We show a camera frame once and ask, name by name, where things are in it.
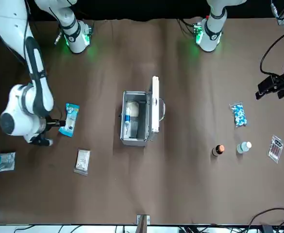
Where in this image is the aluminium profile post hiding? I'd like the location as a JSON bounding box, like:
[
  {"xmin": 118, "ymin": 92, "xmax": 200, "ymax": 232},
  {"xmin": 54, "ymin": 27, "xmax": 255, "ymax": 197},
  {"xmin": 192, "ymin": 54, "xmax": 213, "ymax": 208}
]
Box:
[{"xmin": 136, "ymin": 214, "xmax": 150, "ymax": 233}]

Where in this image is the silver aluminium medicine case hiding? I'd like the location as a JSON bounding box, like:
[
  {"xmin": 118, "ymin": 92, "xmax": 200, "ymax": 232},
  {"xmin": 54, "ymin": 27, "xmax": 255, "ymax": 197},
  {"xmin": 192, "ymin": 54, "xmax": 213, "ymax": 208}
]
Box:
[{"xmin": 119, "ymin": 76, "xmax": 167, "ymax": 148}]

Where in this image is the clear bottle white cap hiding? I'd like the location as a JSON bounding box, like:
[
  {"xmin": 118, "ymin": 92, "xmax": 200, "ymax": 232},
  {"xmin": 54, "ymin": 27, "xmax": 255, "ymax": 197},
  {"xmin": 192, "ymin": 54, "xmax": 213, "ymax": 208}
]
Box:
[{"xmin": 236, "ymin": 141, "xmax": 252, "ymax": 155}]

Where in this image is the bag of blue capsules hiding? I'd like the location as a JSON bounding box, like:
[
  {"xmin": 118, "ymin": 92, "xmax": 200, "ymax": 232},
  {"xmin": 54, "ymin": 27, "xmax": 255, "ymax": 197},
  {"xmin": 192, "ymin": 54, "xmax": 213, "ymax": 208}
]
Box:
[{"xmin": 229, "ymin": 101, "xmax": 249, "ymax": 128}]

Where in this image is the cotton swab pack blue print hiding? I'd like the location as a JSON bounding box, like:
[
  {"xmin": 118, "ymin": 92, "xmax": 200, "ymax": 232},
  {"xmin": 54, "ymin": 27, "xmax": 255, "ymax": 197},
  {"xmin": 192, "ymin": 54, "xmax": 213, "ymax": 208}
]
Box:
[{"xmin": 58, "ymin": 102, "xmax": 81, "ymax": 138}]

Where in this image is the clear pack blue label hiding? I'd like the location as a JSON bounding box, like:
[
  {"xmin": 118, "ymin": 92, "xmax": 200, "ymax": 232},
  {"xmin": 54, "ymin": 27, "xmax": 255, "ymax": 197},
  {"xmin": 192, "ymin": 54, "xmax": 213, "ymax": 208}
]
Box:
[{"xmin": 124, "ymin": 114, "xmax": 139, "ymax": 139}]

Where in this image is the clear pack of red vials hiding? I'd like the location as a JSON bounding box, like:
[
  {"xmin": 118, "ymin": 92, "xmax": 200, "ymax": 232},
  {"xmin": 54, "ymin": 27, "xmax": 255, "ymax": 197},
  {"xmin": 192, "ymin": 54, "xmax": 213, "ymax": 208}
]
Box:
[{"xmin": 267, "ymin": 134, "xmax": 284, "ymax": 165}]

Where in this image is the white gauze roll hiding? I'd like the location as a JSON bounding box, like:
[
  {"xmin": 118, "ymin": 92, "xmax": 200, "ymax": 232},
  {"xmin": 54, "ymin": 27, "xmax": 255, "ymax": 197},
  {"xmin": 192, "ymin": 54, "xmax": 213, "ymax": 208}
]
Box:
[{"xmin": 126, "ymin": 101, "xmax": 140, "ymax": 117}]

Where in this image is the chrome case handle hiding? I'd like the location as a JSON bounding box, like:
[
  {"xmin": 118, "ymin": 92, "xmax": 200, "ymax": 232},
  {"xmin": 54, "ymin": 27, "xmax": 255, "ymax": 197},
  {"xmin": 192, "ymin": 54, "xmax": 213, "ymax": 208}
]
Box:
[{"xmin": 159, "ymin": 97, "xmax": 167, "ymax": 122}]

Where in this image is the aluminium frame corner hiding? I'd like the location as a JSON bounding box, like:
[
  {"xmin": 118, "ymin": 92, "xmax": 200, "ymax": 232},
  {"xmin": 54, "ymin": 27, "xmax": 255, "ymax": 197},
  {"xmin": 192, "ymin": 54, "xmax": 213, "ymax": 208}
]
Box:
[{"xmin": 270, "ymin": 0, "xmax": 284, "ymax": 26}]

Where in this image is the black looped cable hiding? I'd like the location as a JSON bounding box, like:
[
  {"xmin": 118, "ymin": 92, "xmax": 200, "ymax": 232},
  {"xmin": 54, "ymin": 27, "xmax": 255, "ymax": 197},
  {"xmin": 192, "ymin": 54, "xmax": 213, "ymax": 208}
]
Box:
[{"xmin": 260, "ymin": 33, "xmax": 284, "ymax": 76}]

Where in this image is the brown glass bottle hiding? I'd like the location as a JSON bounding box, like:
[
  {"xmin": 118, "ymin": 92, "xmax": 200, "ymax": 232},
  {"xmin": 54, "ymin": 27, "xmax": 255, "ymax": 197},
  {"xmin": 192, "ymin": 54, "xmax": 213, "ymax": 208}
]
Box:
[{"xmin": 211, "ymin": 144, "xmax": 225, "ymax": 157}]

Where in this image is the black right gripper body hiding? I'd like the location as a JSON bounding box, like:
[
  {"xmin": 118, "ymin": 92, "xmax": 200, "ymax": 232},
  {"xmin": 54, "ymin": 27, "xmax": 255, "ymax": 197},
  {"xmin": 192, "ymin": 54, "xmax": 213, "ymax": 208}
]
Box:
[{"xmin": 45, "ymin": 116, "xmax": 60, "ymax": 130}]

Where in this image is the white packet blue print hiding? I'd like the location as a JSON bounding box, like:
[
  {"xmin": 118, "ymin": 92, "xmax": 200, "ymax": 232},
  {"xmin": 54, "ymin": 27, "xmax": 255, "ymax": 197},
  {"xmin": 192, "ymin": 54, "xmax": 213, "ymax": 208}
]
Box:
[{"xmin": 0, "ymin": 151, "xmax": 17, "ymax": 173}]

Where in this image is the black curved cable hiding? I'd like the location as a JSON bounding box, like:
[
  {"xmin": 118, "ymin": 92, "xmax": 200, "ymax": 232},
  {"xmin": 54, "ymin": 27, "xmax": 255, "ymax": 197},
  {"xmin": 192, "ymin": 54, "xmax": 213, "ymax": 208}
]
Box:
[{"xmin": 248, "ymin": 207, "xmax": 284, "ymax": 226}]

